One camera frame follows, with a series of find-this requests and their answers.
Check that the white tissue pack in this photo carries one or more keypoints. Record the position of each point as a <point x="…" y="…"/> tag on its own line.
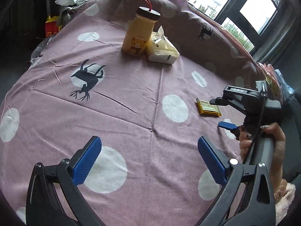
<point x="159" y="49"/>

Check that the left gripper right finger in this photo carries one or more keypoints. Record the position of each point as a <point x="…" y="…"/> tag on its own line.
<point x="246" y="196"/>

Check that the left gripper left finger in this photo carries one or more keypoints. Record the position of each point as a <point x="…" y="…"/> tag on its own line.
<point x="53" y="197"/>

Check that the pink polka dot cloth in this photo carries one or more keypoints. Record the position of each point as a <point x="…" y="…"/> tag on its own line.
<point x="149" y="171"/>

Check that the gold snack bar wrapper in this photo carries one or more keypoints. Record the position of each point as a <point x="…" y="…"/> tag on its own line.
<point x="205" y="108"/>

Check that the yellow bear bottle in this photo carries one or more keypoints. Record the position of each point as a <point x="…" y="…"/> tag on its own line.
<point x="140" y="30"/>

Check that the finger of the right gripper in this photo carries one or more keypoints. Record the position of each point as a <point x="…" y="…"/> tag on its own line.
<point x="228" y="126"/>

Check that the folded clothes pile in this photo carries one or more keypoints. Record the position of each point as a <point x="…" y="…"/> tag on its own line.
<point x="279" y="89"/>

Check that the crumpled silver bag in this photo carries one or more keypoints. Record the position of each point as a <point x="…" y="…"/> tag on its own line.
<point x="75" y="6"/>

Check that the window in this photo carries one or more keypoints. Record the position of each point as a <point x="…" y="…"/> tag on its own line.
<point x="247" y="20"/>

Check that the person right hand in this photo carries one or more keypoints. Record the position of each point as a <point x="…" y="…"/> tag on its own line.
<point x="276" y="170"/>

